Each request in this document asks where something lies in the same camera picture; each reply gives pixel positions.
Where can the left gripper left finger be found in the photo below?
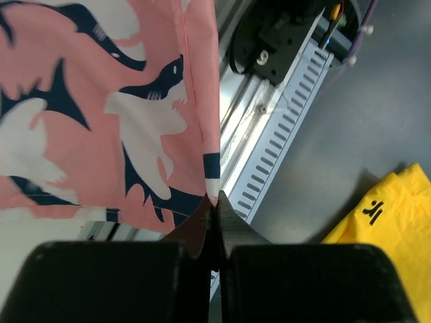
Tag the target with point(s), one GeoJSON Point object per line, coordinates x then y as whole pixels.
{"type": "Point", "coordinates": [163, 281]}

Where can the yellow cloth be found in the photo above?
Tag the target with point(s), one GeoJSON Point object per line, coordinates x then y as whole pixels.
{"type": "Point", "coordinates": [395, 216]}

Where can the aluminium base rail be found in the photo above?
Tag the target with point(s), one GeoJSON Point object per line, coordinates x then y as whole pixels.
{"type": "Point", "coordinates": [242, 96]}

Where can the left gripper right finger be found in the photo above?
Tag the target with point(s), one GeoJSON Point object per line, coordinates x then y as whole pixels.
{"type": "Point", "coordinates": [265, 282]}

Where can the slotted cable duct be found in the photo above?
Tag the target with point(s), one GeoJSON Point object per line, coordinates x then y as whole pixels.
{"type": "Point", "coordinates": [272, 136]}

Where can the pink shark print shorts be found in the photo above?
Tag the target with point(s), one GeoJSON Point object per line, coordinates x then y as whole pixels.
{"type": "Point", "coordinates": [110, 111]}

